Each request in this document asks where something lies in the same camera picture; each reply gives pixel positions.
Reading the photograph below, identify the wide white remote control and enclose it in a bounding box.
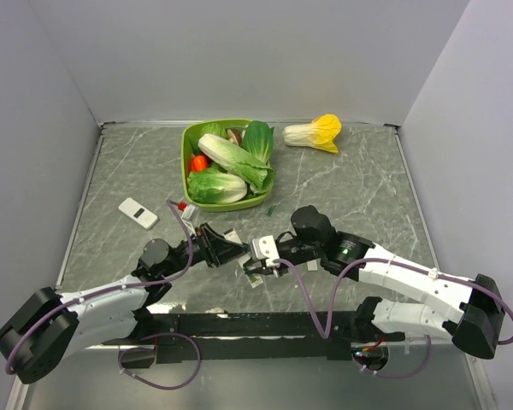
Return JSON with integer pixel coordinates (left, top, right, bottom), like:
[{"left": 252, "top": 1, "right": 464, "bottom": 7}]
[{"left": 118, "top": 197, "right": 159, "bottom": 231}]

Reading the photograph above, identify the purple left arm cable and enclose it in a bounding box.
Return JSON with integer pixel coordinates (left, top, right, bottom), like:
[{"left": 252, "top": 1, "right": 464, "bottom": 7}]
[{"left": 3, "top": 199, "right": 203, "bottom": 390}]

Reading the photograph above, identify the white remote battery cover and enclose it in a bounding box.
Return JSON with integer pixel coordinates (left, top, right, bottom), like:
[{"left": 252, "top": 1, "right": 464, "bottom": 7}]
[{"left": 307, "top": 261, "right": 318, "bottom": 272}]

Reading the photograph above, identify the green plastic bowl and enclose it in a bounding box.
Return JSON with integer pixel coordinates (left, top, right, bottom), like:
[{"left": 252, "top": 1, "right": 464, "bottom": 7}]
[{"left": 180, "top": 119, "right": 270, "bottom": 213}]

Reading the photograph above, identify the slim white remote control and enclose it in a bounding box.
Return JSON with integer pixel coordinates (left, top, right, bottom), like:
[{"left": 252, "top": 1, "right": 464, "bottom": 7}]
[{"left": 225, "top": 229, "right": 264, "bottom": 289}]

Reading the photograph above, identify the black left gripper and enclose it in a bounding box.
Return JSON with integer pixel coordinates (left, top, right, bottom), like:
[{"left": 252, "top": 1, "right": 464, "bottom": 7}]
[{"left": 161, "top": 222, "right": 249, "bottom": 277}]

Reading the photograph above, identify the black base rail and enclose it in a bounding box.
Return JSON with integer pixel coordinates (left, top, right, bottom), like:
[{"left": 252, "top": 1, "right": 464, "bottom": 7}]
[{"left": 115, "top": 311, "right": 405, "bottom": 370}]

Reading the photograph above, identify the yellow napa cabbage toy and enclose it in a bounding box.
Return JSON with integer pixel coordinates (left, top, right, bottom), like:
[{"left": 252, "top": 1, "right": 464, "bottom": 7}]
[{"left": 283, "top": 114, "right": 342, "bottom": 154}]

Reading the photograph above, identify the green leafy lettuce toy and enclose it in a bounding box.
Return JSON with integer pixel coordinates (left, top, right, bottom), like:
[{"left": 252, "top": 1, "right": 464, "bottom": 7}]
[{"left": 188, "top": 122, "right": 228, "bottom": 155}]

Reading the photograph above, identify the green bok choy toy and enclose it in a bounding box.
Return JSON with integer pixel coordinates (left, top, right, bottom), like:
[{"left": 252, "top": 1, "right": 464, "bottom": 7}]
[{"left": 242, "top": 120, "right": 274, "bottom": 164}]

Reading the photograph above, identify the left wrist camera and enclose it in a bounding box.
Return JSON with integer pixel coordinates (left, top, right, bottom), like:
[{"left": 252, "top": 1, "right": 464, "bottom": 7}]
[{"left": 177, "top": 202, "right": 198, "bottom": 234}]

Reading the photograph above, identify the brown mushroom toy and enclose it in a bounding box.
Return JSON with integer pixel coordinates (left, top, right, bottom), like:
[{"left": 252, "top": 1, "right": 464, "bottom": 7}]
[{"left": 227, "top": 128, "right": 243, "bottom": 146}]

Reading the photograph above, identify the orange pepper toy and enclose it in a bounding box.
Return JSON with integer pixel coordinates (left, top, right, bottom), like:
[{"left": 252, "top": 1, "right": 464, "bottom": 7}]
[{"left": 190, "top": 155, "right": 209, "bottom": 173}]

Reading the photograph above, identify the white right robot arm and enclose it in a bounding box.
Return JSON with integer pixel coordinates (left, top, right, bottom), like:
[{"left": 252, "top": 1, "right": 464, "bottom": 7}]
[{"left": 239, "top": 206, "right": 507, "bottom": 360}]

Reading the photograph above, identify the white green cabbage toy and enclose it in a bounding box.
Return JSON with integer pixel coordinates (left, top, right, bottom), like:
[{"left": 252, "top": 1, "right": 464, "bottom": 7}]
[{"left": 187, "top": 168, "right": 247, "bottom": 204}]

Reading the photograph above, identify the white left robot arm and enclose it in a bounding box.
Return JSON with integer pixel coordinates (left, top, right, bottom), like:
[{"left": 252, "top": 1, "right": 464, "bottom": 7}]
[{"left": 0, "top": 224, "right": 250, "bottom": 384}]

